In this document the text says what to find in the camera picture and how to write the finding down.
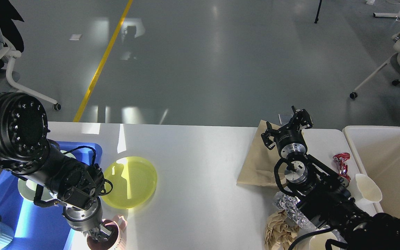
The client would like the crushed red can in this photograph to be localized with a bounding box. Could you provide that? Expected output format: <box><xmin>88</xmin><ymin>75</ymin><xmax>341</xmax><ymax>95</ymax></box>
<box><xmin>332</xmin><ymin>152</ymin><xmax>351</xmax><ymax>187</ymax></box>

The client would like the blue plastic tray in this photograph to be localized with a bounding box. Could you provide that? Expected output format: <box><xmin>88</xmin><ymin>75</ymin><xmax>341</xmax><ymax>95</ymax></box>
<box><xmin>0</xmin><ymin>141</ymin><xmax>103</xmax><ymax>250</ymax></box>

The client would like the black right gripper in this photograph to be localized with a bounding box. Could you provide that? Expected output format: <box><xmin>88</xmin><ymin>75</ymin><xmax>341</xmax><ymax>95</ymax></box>
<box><xmin>261</xmin><ymin>106</ymin><xmax>313</xmax><ymax>159</ymax></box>

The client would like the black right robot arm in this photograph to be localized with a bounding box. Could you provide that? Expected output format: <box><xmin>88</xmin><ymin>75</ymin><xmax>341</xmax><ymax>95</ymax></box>
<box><xmin>261</xmin><ymin>107</ymin><xmax>400</xmax><ymax>250</ymax></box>

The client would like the black tripod leg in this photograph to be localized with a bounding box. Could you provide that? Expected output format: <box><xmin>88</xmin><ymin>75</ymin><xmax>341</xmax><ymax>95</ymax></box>
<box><xmin>314</xmin><ymin>0</ymin><xmax>323</xmax><ymax>24</ymax></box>

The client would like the pale green plate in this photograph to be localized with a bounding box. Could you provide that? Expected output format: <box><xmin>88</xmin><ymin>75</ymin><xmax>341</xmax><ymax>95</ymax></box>
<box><xmin>17</xmin><ymin>150</ymin><xmax>77</xmax><ymax>202</ymax></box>

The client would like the pink mug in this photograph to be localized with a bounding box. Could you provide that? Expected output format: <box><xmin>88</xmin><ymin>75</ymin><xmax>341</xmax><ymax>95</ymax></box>
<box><xmin>86</xmin><ymin>215</ymin><xmax>127</xmax><ymax>250</ymax></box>

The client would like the brown paper bag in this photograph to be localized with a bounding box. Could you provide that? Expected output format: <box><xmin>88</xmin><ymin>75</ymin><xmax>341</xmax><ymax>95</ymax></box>
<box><xmin>237</xmin><ymin>120</ymin><xmax>280</xmax><ymax>190</ymax></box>

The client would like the yellow plate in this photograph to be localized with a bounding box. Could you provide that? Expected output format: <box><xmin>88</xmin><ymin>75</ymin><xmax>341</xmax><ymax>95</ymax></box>
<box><xmin>102</xmin><ymin>156</ymin><xmax>158</xmax><ymax>209</ymax></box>

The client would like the crumpled aluminium foil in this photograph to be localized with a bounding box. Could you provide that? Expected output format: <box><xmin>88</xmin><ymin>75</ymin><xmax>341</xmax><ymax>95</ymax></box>
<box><xmin>273</xmin><ymin>191</ymin><xmax>317</xmax><ymax>232</ymax></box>

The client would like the white plastic bin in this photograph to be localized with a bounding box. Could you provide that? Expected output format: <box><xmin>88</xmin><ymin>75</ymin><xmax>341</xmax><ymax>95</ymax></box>
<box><xmin>343</xmin><ymin>126</ymin><xmax>400</xmax><ymax>219</ymax></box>

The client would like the crumpled brown paper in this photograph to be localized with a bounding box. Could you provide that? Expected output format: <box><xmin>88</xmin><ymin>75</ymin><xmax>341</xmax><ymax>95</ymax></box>
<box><xmin>265</xmin><ymin>209</ymin><xmax>300</xmax><ymax>250</ymax></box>

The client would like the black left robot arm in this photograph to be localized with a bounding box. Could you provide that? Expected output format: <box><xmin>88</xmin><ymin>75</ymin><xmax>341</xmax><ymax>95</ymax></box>
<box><xmin>0</xmin><ymin>92</ymin><xmax>114</xmax><ymax>242</ymax></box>

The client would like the white office chair left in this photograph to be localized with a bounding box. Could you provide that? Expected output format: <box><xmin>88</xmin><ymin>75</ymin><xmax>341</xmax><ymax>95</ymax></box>
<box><xmin>0</xmin><ymin>28</ymin><xmax>61</xmax><ymax>111</ymax></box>

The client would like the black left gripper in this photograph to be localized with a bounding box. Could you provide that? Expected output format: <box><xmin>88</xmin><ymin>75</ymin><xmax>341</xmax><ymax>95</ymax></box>
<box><xmin>62</xmin><ymin>198</ymin><xmax>116</xmax><ymax>243</ymax></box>

